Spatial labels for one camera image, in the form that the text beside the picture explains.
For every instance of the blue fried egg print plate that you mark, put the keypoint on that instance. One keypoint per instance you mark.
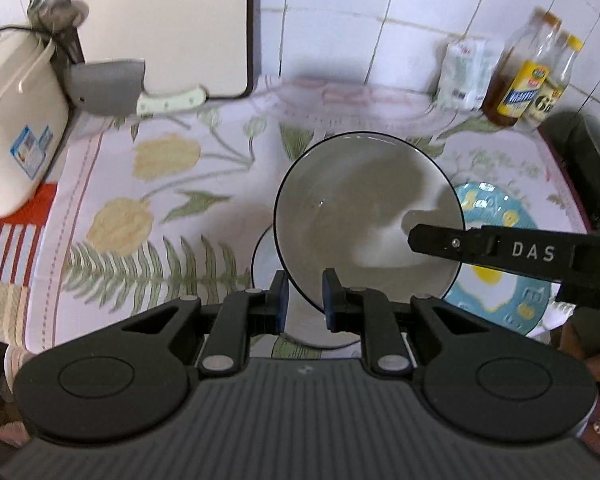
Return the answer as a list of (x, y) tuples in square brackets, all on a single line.
[(495, 285)]

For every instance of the red striped cloth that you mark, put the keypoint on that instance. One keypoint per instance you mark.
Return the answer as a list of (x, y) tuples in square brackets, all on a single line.
[(10, 260)]

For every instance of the black wok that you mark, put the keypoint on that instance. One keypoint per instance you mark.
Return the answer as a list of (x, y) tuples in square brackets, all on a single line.
[(570, 160)]

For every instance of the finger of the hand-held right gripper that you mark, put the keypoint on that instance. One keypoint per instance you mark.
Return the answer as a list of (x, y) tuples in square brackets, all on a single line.
[(450, 244)]

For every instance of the floral tablecloth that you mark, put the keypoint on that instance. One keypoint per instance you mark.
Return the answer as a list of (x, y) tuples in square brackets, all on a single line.
[(180, 185)]

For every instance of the brown oil bottle yellow label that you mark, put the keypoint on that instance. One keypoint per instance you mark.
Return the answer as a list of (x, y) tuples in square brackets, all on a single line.
[(517, 87)]

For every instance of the cream rice cooker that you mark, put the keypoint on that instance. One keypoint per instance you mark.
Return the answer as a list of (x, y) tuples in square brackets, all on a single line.
[(15, 125)]

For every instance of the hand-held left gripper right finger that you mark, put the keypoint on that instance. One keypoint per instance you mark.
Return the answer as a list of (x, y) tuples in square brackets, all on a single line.
[(329, 305)]

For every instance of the white plastic salt bag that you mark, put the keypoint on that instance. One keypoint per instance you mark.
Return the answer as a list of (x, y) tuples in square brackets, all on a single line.
[(465, 75)]

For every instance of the white cutting board dark edge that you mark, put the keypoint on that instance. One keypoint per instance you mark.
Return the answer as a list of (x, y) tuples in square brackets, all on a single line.
[(165, 20)]

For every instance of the white ribbed bowl dark rim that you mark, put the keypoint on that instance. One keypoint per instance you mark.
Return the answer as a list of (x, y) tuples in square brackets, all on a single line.
[(350, 200), (300, 320)]

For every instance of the clear vinegar bottle yellow cap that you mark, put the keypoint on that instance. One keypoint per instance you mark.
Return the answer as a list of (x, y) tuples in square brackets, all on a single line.
[(552, 95)]

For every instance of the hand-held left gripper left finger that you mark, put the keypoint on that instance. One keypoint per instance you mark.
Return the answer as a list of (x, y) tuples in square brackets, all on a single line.
[(281, 305)]

